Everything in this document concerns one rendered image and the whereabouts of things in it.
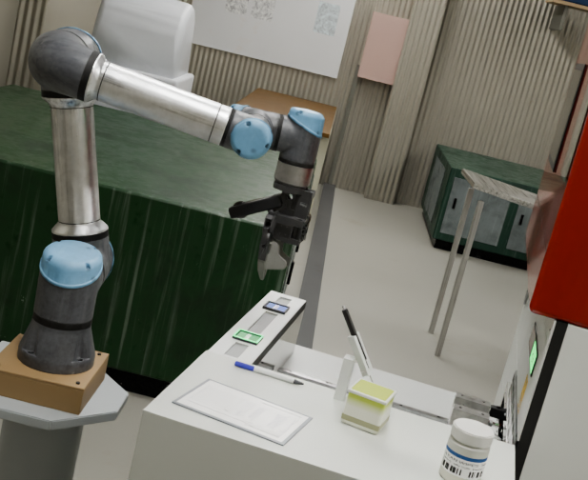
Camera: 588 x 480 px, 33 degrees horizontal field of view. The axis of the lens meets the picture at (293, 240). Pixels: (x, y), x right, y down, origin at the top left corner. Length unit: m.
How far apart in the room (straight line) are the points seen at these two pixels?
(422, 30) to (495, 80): 0.88
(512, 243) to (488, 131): 1.94
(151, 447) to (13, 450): 0.44
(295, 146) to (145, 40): 4.34
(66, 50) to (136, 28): 4.42
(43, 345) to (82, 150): 0.39
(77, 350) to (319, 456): 0.58
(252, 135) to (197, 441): 0.56
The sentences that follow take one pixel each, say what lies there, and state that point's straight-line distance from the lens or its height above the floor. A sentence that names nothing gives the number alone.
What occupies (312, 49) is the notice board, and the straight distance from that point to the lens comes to 9.88.
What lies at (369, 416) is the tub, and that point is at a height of 1.00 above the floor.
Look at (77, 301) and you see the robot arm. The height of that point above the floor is 1.02.
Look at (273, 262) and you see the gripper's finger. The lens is 2.05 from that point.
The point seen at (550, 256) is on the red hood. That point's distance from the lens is 1.86.
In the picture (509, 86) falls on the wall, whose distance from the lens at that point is 10.02.
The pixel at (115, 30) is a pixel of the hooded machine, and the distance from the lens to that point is 6.33.
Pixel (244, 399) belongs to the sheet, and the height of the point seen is 0.97.
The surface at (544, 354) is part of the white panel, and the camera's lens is 1.90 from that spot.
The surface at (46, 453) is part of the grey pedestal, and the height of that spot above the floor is 0.71.
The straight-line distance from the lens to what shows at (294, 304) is 2.44.
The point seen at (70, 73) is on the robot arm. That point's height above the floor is 1.44.
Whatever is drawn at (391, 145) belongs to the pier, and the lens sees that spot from 9.79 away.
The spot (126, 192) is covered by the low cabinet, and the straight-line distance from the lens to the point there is 3.89.
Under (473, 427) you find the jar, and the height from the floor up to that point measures 1.06.
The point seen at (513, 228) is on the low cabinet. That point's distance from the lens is 8.36.
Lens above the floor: 1.66
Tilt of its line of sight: 13 degrees down
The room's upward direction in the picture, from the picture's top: 14 degrees clockwise
